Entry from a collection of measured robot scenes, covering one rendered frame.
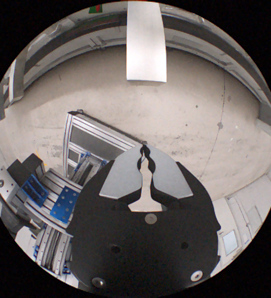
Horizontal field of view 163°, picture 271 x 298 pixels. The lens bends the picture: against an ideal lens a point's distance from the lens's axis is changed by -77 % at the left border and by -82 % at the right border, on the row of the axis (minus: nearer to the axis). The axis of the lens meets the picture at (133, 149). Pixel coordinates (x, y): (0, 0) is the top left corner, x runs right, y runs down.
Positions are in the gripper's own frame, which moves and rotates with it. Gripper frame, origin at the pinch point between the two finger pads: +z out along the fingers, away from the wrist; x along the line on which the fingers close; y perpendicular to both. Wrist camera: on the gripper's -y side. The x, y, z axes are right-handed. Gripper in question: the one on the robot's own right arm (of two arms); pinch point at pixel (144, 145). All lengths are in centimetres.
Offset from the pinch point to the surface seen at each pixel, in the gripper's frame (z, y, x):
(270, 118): 50, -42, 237
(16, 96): -1.8, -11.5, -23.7
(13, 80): -2.8, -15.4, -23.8
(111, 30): 28, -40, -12
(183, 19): 12.7, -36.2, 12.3
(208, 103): 83, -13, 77
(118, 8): 11.3, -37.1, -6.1
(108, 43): 68, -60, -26
